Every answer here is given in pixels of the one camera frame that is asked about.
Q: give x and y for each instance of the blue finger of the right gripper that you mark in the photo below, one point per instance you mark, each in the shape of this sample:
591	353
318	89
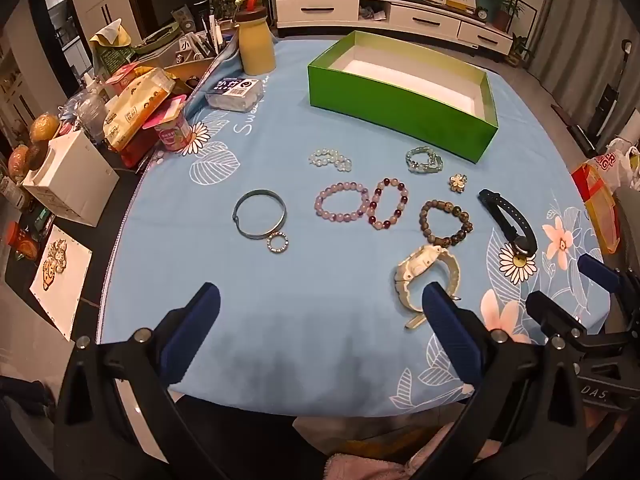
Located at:
598	272

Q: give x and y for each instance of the white paper bag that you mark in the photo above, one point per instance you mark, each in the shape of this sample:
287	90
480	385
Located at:
75	181

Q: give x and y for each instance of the white TV cabinet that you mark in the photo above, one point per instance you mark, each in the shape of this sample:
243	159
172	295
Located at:
412	18

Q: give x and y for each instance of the gold flower brooch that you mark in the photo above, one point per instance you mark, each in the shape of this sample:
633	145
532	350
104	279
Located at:
457	183

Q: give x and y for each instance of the silver bangle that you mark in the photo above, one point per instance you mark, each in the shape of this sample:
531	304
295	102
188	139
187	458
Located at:
259	213

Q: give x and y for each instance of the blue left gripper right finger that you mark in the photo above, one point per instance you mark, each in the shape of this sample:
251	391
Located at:
454	329

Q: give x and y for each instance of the white plastic shopping bag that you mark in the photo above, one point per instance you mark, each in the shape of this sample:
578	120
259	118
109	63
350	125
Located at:
618	167

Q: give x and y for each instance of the light blue floral tablecloth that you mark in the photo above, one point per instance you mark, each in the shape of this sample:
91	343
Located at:
310	323

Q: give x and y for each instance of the pink yogurt cup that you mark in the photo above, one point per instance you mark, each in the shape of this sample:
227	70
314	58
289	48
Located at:
169	124

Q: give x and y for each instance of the grey curtain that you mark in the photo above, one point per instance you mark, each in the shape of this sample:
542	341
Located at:
583	46

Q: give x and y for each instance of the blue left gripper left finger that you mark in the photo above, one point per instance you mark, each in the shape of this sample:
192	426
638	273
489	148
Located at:
183	331

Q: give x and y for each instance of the red gift bag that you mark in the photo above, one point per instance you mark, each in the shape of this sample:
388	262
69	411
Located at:
600	205

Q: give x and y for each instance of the orange snack box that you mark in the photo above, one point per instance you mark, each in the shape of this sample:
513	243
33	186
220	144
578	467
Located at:
133	107

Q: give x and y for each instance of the green cardboard box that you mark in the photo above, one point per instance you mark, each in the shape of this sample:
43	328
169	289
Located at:
408	88

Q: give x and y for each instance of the upright vacuum cleaner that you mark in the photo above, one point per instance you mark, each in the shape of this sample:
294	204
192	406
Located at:
608	100

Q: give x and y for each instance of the potted green plant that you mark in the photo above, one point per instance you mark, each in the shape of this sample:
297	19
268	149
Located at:
506	11

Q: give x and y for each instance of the black wristwatch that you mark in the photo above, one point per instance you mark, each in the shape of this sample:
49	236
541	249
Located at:
513	225

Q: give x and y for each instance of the yellow bottle with brown lid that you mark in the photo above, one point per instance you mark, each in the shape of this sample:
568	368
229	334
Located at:
254	36

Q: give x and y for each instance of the white tissue pack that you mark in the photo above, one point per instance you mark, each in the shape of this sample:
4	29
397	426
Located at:
235	94

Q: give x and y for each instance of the white wristwatch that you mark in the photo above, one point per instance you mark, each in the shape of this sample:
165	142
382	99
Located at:
417	265

